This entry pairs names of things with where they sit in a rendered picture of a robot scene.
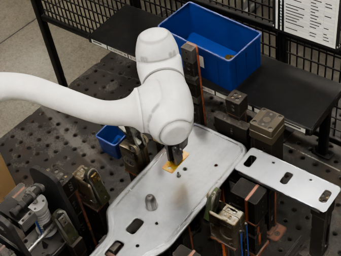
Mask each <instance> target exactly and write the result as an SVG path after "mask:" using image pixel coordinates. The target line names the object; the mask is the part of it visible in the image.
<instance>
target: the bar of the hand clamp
mask: <svg viewBox="0 0 341 256"><path fill-rule="evenodd" d="M124 127H125V130H126V133H127V135H128V138H129V140H130V143H131V144H134V145H135V146H136V147H137V148H138V152H140V149H139V146H138V144H137V141H136V139H135V138H136V137H137V138H138V139H139V140H141V141H142V143H141V145H143V146H145V145H146V143H145V140H144V137H143V134H142V133H141V132H140V131H139V130H137V129H136V128H133V127H130V126H124Z"/></svg>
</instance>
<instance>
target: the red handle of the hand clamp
mask: <svg viewBox="0 0 341 256"><path fill-rule="evenodd" d="M116 127H117V128H118V129H119V130H120V131H121V132H122V133H123V134H124V135H125V136H126V137H128V135H127V133H126V130H125V127H124V126H116ZM135 139H136V141H137V144H138V146H140V145H141V143H142V141H141V140H139V139H138V138H137V137H136V138H135Z"/></svg>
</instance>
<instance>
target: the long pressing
mask: <svg viewBox="0 0 341 256"><path fill-rule="evenodd" d="M183 151H185V152H187V153H189V156H188V157H187V158H186V159H185V160H184V161H183V162H182V163H181V165H180V166H179V167H178V168H177V169H176V170H175V171H174V172H173V173H170V172H168V171H166V170H164V169H163V168H162V166H163V165H164V164H165V163H166V162H167V161H168V159H167V153H166V149H165V147H163V148H162V149H161V150H160V152H159V153H158V154H157V155H156V156H155V157H154V158H153V159H152V160H151V161H150V162H149V163H148V164H147V165H146V167H145V168H144V169H143V170H142V171H141V172H140V173H139V174H138V176H137V177H136V178H135V179H134V180H133V181H132V182H131V183H130V184H129V185H128V186H127V187H126V188H125V189H124V191H123V192H122V193H121V194H120V195H119V196H118V197H117V198H116V199H115V200H114V201H113V202H112V203H111V204H110V206H109V207H108V208H107V211H106V219H107V230H108V232H107V235H106V237H105V238H104V240H103V241H102V242H101V243H100V244H99V245H98V247H97V248H96V249H95V250H94V251H93V252H92V253H91V254H90V255H89V256H106V255H105V253H106V251H107V250H108V249H109V248H110V247H111V246H112V245H113V243H114V242H115V241H120V242H122V243H123V244H124V246H123V247H122V248H121V250H120V251H119V252H118V253H117V254H116V255H115V256H158V255H160V254H162V253H164V252H166V251H167V250H169V249H170V248H171V247H172V246H173V244H174V243H175V242H176V241H177V240H178V238H179V237H180V236H181V235H182V234H183V232H184V231H185V230H186V229H187V228H188V226H189V225H190V224H191V223H192V221H193V220H194V219H195V218H196V217H197V215H198V214H199V213H200V212H201V211H202V209H203V208H204V207H205V205H206V202H207V198H206V196H207V193H208V192H209V191H210V189H211V188H212V187H213V186H216V187H218V188H220V187H221V186H222V185H223V184H224V182H225V181H226V180H227V179H228V177H229V176H230V175H231V174H232V173H233V172H234V170H235V167H236V165H237V164H238V163H239V162H240V160H241V159H242V158H243V157H244V155H245V154H246V153H247V149H246V147H245V146H244V145H243V144H242V143H240V142H238V141H236V140H234V139H231V138H229V137H227V136H225V135H223V134H220V133H218V132H216V131H214V130H212V129H210V128H207V127H205V126H203V125H201V124H198V123H195V122H194V124H193V129H192V132H191V134H190V135H189V137H188V145H187V146H186V147H185V148H184V149H183ZM215 164H217V165H218V166H217V167H215V166H214V165H215ZM184 167H186V168H187V170H186V171H184V170H183V168H184ZM177 172H179V173H180V175H181V177H179V178H178V177H177ZM148 194H153V195H154V196H155V198H156V201H157V205H158V207H157V209H156V210H154V211H149V210H147V208H146V203H145V197H146V195H148ZM135 219H140V220H141V221H143V225H142V226H141V227H140V228H139V229H138V230H137V231H136V233H134V234H131V233H129V232H127V231H126V229H127V228H128V227H129V225H130V224H131V223H132V222H133V221H134V220H135ZM156 222H158V224H157V225H156V224H155V223H156ZM137 244H138V245H139V247H136V245H137Z"/></svg>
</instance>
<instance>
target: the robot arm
mask: <svg viewBox="0 0 341 256"><path fill-rule="evenodd" d="M135 57H136V61H137V71H138V76H139V79H140V82H141V86H139V87H136V88H134V90H133V92H132V93H131V94H130V95H129V96H127V97H126V98H123V99H120V100H115V101H105V100H99V99H96V98H93V97H90V96H88V95H85V94H82V93H80V92H77V91H74V90H72V89H69V88H66V87H64V86H61V85H59V84H56V83H53V82H51V81H48V80H45V79H42V78H39V77H36V76H32V75H28V74H21V73H9V72H0V102H3V101H8V100H22V101H28V102H32V103H35V104H38V105H41V106H44V107H47V108H50V109H53V110H56V111H59V112H62V113H65V114H68V115H71V116H74V117H77V118H80V119H83V120H86V121H89V122H93V123H97V124H102V125H112V126H130V127H133V128H136V129H137V130H139V131H140V132H141V133H147V134H150V135H151V136H152V137H153V138H154V139H155V140H156V141H158V142H159V143H161V144H163V145H164V147H165V149H166V153H167V159H168V161H169V162H170V161H171V160H172V158H173V157H174V162H175V165H178V164H179V163H180V161H181V160H182V159H183V155H182V153H183V149H184V148H185V147H186V146H187V145H188V137H189V135H190V134H191V132H192V129H193V124H194V106H193V100H192V96H191V92H190V89H189V87H188V85H187V83H186V81H185V77H184V72H183V65H182V59H181V56H180V54H179V49H178V46H177V43H176V41H175V39H174V37H173V35H172V34H171V32H170V31H169V30H168V29H166V28H162V27H153V28H149V29H147V30H145V31H143V32H141V33H140V34H139V36H138V39H137V44H136V48H135Z"/></svg>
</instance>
